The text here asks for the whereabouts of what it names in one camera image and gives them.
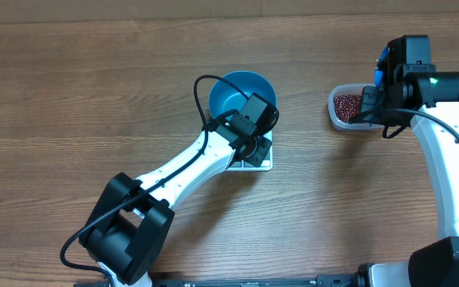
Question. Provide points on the blue bowl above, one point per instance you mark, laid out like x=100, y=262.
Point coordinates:
x=229, y=93

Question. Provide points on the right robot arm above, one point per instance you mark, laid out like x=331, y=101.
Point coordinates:
x=409, y=92

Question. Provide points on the red beans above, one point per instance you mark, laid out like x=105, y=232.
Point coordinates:
x=347, y=106

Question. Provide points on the blue plastic scoop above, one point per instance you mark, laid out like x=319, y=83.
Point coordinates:
x=380, y=67

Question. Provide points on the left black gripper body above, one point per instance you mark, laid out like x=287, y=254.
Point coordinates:
x=261, y=149

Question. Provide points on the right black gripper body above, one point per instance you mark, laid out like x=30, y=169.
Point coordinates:
x=371, y=101

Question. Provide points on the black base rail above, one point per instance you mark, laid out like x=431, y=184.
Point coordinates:
x=323, y=280

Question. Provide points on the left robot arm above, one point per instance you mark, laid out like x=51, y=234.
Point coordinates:
x=128, y=226

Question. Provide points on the clear plastic container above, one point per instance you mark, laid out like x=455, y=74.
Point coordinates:
x=340, y=125

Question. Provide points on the white digital kitchen scale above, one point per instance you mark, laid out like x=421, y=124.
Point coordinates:
x=253, y=147

